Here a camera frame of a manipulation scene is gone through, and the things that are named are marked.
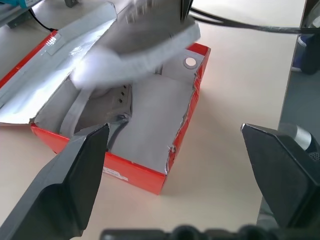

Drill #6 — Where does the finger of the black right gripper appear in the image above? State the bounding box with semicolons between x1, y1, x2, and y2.
179;0;195;22

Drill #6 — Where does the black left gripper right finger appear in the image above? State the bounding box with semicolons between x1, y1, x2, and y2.
240;122;320;229

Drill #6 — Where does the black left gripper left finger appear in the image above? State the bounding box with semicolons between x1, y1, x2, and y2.
0;122;111;240

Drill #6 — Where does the grey suede white-soled shoe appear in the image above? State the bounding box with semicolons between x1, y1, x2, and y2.
70;0;201;91
59;84;134;149

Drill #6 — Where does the red cardboard shoebox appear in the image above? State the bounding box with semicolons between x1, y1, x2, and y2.
0;2;212;196

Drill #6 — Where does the silver cylindrical robot part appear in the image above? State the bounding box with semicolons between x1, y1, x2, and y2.
278;121;314;152

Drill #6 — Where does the white wrapping paper sheet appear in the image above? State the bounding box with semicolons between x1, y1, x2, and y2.
109;74;196;174

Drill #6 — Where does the blue sneaker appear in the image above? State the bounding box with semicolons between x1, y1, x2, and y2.
291;34;308;73

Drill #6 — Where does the dark trouser leg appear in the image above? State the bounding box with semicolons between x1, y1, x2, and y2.
300;31;320;76

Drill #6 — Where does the teal box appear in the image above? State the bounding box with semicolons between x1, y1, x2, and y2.
14;0;34;9

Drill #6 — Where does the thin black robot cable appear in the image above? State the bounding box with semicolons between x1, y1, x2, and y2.
190;14;226;26

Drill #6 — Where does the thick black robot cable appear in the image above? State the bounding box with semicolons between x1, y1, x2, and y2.
190;6;320;35

